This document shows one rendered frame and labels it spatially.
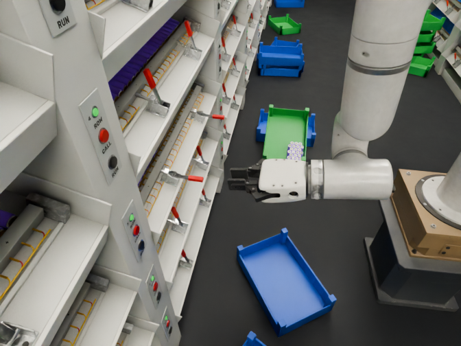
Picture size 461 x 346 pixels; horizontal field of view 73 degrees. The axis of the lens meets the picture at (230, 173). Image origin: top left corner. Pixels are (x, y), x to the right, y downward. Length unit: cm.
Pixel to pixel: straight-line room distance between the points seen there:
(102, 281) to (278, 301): 68
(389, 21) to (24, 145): 44
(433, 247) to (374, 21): 65
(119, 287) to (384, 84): 55
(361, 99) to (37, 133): 44
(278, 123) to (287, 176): 101
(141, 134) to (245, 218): 80
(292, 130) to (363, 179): 103
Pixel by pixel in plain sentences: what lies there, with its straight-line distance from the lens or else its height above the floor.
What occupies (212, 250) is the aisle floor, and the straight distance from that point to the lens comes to 122.
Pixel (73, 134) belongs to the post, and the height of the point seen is 83.
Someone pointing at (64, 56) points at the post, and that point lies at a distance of 36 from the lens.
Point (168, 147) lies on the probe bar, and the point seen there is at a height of 53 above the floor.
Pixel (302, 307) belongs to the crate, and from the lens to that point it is 114.
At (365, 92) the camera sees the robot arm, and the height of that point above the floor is 79.
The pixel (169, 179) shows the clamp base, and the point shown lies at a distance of 76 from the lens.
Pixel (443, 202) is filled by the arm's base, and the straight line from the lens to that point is 101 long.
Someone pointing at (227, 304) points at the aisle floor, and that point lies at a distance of 112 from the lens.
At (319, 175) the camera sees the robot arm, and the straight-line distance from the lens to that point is 66.
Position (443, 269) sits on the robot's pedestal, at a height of 28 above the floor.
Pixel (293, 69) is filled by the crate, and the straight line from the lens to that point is 233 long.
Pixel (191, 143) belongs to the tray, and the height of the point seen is 49.
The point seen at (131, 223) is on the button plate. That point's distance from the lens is 53.
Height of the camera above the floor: 103
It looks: 43 degrees down
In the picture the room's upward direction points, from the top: straight up
